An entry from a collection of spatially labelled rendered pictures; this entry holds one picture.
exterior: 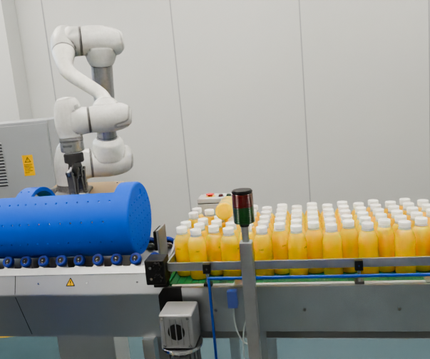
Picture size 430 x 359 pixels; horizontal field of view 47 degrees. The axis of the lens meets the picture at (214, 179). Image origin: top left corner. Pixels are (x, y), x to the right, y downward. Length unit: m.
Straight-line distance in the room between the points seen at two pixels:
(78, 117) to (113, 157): 0.66
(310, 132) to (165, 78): 1.44
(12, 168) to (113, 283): 1.95
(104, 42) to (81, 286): 1.09
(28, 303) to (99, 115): 0.79
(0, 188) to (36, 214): 1.82
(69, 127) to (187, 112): 2.82
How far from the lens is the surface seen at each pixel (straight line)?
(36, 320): 2.19
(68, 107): 1.95
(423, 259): 1.73
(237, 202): 1.46
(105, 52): 2.40
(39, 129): 3.63
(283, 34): 4.73
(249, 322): 1.60
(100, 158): 2.56
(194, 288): 1.75
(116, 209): 1.85
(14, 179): 3.75
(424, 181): 5.14
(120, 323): 2.05
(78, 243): 1.94
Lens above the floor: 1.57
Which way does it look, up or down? 10 degrees down
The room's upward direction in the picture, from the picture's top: 5 degrees counter-clockwise
